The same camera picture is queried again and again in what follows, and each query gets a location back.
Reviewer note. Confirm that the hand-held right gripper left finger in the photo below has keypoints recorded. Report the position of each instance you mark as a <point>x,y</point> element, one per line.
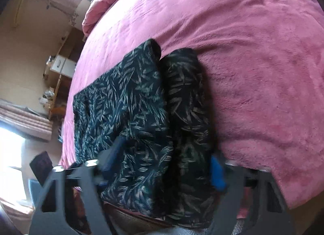
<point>114,154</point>

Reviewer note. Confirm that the white drawer cabinet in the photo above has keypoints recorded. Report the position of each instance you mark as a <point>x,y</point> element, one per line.
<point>60,65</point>

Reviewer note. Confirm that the dark leaf print pants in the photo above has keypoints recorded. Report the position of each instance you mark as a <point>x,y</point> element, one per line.
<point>141,103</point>

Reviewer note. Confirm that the wooden desk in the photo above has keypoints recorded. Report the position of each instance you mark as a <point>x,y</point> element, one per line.
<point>59,90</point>

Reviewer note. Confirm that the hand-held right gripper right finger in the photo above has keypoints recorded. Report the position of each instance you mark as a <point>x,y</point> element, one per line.
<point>217,174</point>

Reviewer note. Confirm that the striped pink curtain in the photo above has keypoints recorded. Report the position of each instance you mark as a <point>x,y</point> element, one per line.
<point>25,121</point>

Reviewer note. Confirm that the grey floral bed headboard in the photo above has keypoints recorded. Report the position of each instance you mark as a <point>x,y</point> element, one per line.
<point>76,17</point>

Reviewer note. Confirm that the pink bed with blanket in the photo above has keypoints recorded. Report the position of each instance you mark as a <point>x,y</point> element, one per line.
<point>253,73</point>

